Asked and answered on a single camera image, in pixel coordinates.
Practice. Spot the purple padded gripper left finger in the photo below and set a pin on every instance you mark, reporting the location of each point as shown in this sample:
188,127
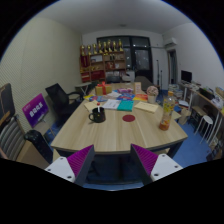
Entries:
75,167

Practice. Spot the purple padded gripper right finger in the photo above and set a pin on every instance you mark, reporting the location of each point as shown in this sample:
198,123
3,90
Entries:
151,166

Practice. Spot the red round coaster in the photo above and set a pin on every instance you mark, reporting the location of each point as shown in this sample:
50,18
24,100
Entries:
128,118

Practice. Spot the black mug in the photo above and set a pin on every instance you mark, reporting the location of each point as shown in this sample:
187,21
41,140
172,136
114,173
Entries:
97,115

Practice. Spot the yellow envelope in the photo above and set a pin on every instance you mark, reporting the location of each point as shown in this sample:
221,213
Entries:
146,107

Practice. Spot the pale yellow notebook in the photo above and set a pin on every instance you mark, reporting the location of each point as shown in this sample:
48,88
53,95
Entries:
91,105

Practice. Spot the wooden conference table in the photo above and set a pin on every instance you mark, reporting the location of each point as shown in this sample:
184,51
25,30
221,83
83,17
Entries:
114,136

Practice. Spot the plastic bottle with orange drink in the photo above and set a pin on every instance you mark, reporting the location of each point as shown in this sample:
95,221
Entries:
168,108

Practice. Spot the teal book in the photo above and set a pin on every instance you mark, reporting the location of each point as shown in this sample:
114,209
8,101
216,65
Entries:
125,106

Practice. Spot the purple sign board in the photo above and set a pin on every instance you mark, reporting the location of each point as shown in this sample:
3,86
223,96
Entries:
35,110

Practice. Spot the striped chair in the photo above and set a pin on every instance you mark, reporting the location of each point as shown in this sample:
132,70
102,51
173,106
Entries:
12,139

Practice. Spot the black office chair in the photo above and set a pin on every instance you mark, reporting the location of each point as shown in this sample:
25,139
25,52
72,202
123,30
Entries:
61,103

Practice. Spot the white paper document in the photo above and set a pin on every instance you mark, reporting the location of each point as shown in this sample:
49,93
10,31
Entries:
111,104

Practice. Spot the white stool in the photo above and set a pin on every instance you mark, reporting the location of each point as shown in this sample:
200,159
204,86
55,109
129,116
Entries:
204,125

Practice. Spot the flower pot bouquet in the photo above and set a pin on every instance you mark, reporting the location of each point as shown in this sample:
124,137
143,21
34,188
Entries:
152,93

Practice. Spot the gold gift box red ribbon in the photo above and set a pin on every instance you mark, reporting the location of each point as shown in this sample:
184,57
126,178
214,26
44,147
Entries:
103,89

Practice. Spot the side desk with clutter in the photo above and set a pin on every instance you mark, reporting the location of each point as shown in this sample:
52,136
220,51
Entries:
196,98

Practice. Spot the computer monitor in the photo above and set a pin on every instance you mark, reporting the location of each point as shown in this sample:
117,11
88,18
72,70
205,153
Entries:
186,76

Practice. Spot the red wooden trophy shelf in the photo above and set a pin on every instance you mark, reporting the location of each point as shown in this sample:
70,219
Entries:
102,66

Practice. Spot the white air conditioner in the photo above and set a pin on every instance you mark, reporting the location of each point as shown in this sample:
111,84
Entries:
170,42

